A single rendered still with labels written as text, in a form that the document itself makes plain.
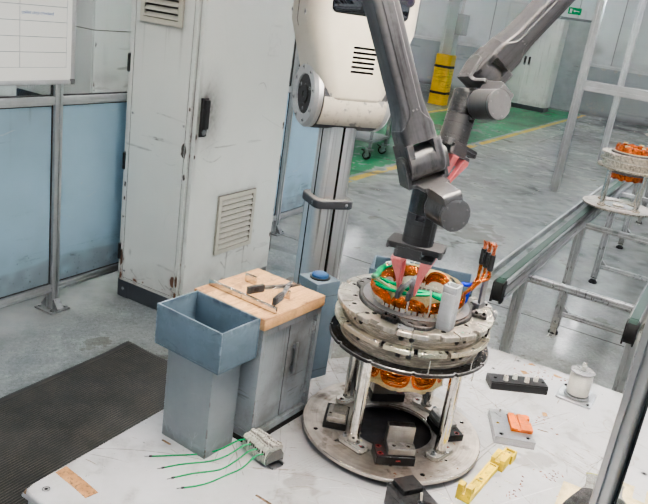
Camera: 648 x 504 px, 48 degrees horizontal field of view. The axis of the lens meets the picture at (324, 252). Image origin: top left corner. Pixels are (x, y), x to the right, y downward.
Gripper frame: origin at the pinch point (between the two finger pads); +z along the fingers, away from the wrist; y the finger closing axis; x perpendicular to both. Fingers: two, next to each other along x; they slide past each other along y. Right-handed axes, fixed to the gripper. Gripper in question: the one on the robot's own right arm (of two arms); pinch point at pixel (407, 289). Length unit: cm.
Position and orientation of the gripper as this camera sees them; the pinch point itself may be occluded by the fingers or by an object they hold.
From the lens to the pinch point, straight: 135.0
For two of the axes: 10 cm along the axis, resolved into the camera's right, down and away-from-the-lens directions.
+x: 3.0, -2.4, 9.2
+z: -1.7, 9.4, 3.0
